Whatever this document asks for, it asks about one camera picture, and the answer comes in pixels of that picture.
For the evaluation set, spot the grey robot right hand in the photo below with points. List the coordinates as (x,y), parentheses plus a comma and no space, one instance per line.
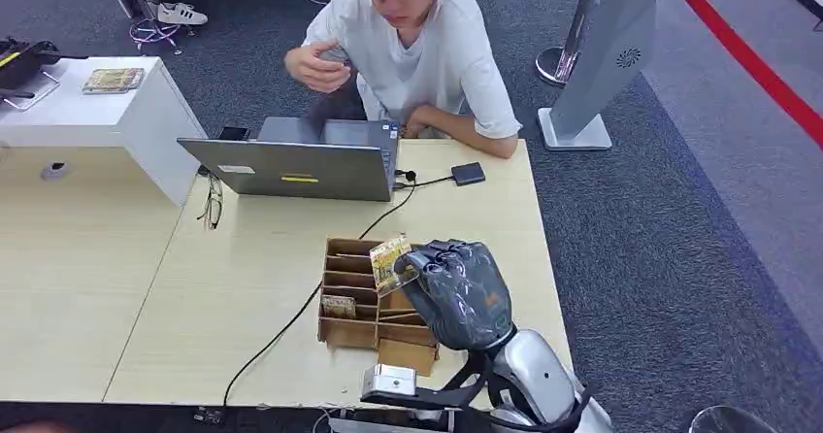
(463,295)

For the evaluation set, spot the person's right hand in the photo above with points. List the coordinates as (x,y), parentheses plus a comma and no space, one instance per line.
(315,68)

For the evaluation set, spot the person's left hand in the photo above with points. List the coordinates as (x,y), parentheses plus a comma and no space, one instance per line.
(414,126)

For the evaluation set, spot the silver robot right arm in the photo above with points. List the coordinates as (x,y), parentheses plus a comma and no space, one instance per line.
(540,378)

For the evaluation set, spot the small black drive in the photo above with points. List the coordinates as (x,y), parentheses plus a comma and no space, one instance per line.
(468,174)

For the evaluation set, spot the grey laptop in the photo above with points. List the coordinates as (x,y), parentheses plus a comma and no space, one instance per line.
(289,169)

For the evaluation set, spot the wooden card box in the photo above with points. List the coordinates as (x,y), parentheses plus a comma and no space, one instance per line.
(350,301)

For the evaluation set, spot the brown printed card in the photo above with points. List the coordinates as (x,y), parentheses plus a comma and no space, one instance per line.
(339,306)

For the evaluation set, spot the eyeglasses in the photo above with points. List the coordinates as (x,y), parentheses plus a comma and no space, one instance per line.
(212,203)

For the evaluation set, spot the white cabinet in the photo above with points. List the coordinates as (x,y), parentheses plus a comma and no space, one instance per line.
(128,121)

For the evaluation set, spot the grey kiosk stand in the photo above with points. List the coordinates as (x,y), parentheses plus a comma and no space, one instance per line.
(604,57)

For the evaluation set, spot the grey desk grommet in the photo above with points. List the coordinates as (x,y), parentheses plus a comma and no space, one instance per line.
(54,171)

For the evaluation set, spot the clear plastic stand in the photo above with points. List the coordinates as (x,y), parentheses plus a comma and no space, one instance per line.
(32,94)

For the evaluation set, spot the black device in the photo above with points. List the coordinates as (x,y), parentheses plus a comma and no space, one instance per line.
(22,62)

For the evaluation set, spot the round chrome base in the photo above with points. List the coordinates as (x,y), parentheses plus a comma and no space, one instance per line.
(730,422)

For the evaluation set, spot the red barrier belt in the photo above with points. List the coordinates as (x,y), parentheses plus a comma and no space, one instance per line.
(746,57)

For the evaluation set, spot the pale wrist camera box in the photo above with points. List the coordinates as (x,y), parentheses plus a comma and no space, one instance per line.
(389,380)

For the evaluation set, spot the chrome stanchion post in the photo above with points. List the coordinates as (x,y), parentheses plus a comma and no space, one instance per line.
(558,63)

